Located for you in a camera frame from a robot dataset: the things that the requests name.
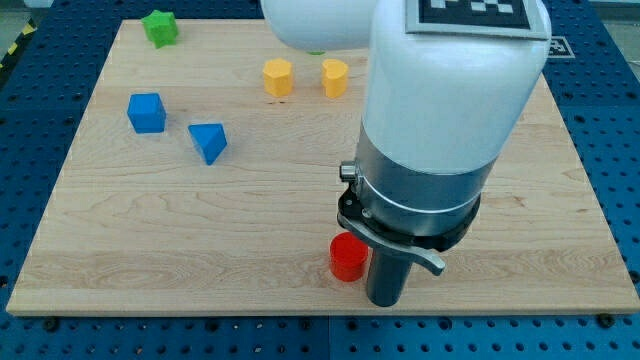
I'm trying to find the blue triangle block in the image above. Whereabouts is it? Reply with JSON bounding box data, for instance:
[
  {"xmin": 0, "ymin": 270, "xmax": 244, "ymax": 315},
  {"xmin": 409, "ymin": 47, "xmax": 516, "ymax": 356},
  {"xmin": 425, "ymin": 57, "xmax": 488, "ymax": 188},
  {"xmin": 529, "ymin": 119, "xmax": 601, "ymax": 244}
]
[{"xmin": 188, "ymin": 123, "xmax": 227, "ymax": 165}]

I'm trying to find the red cylinder block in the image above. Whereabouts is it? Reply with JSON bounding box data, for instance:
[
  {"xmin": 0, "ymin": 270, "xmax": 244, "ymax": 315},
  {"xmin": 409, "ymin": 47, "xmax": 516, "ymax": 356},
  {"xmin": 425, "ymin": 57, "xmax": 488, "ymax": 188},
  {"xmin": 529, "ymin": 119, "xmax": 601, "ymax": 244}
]
[{"xmin": 329, "ymin": 232, "xmax": 369, "ymax": 282}]

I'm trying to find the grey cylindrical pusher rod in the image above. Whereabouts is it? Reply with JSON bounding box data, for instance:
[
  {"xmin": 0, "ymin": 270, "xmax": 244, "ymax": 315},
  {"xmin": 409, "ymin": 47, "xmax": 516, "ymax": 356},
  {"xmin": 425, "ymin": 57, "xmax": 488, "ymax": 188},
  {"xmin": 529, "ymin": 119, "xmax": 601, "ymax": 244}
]
[{"xmin": 366, "ymin": 249, "xmax": 412, "ymax": 307}]

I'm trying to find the yellow hexagon block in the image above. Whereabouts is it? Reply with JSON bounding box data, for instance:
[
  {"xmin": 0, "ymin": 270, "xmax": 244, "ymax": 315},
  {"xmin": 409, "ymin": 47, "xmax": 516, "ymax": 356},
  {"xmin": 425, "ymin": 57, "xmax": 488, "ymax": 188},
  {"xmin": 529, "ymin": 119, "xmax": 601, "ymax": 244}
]
[{"xmin": 262, "ymin": 58, "xmax": 294, "ymax": 97}]

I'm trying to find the blue cube block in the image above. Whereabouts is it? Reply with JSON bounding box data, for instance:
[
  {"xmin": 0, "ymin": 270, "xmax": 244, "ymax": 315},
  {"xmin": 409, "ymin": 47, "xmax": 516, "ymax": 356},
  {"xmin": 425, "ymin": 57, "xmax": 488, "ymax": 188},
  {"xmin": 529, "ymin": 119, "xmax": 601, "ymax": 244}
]
[{"xmin": 127, "ymin": 93, "xmax": 166, "ymax": 134}]

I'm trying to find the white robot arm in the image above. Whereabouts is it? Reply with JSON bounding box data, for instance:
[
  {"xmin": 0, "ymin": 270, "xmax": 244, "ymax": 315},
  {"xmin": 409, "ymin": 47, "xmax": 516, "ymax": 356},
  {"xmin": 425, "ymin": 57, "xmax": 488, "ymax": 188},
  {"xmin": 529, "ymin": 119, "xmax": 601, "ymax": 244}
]
[{"xmin": 261, "ymin": 0, "xmax": 552, "ymax": 307}]

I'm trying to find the wooden board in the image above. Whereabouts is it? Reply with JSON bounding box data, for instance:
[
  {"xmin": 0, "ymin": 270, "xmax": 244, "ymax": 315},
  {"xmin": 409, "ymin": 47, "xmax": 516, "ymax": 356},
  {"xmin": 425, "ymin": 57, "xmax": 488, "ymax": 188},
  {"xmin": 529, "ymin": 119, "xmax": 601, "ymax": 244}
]
[{"xmin": 7, "ymin": 20, "xmax": 639, "ymax": 317}]

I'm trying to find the green star block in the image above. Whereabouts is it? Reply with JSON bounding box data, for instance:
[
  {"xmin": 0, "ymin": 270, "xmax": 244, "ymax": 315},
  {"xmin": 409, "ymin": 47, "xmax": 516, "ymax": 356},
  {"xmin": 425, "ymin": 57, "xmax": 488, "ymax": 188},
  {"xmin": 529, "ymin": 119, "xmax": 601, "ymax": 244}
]
[{"xmin": 141, "ymin": 10, "xmax": 179, "ymax": 49}]

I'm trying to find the fiducial marker tag on table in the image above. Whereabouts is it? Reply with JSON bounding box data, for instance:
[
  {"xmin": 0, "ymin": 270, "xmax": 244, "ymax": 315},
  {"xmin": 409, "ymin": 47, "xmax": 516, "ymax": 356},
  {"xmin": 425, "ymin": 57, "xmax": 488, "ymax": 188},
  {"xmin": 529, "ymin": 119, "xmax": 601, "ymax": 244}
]
[{"xmin": 548, "ymin": 36, "xmax": 575, "ymax": 59}]

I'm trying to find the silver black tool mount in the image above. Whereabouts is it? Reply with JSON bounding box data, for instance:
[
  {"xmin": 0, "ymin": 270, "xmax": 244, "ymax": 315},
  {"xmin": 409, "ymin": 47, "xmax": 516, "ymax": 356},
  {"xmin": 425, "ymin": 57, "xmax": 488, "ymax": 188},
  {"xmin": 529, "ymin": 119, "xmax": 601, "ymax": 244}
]
[{"xmin": 337, "ymin": 126, "xmax": 496, "ymax": 276}]

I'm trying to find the fiducial marker tag on arm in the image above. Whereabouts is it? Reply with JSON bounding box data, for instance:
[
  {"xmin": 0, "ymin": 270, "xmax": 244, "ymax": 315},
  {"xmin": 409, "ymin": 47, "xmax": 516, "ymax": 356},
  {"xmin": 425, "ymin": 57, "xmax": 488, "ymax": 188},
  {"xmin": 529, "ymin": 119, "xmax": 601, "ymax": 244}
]
[{"xmin": 405, "ymin": 0, "xmax": 551, "ymax": 40}]

